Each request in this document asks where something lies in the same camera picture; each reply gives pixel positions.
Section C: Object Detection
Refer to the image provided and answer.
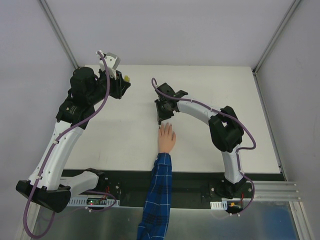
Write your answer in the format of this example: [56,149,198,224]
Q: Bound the right aluminium frame post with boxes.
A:
[252,0,303,76]

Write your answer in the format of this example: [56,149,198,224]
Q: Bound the blue plaid sleeve forearm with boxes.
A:
[137,153,173,240]

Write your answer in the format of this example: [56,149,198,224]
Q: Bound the left white cable duct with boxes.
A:
[67,196,120,208]

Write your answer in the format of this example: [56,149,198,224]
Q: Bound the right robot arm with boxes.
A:
[154,82,246,199]

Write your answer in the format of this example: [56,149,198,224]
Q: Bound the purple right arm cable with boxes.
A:
[151,77,257,221]

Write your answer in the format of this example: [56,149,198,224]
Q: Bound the aluminium table edge rail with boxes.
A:
[252,71,288,181]

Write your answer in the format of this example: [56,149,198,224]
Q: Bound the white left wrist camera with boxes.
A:
[96,50,121,79]

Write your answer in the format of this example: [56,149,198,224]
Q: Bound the aluminium frame post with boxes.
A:
[252,0,303,76]
[37,0,82,69]

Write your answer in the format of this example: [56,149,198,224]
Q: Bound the yellow nail polish bottle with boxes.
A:
[124,75,130,83]

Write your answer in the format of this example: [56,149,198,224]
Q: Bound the person's hand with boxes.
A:
[158,122,176,154]

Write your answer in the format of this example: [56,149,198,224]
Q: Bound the right white cable duct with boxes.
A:
[210,201,228,211]

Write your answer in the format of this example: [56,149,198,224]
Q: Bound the left aluminium frame post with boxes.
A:
[37,0,82,69]

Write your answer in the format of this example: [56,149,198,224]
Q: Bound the white cable duct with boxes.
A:
[67,196,120,208]
[210,201,228,211]

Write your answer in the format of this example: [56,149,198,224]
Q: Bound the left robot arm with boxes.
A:
[16,67,131,213]

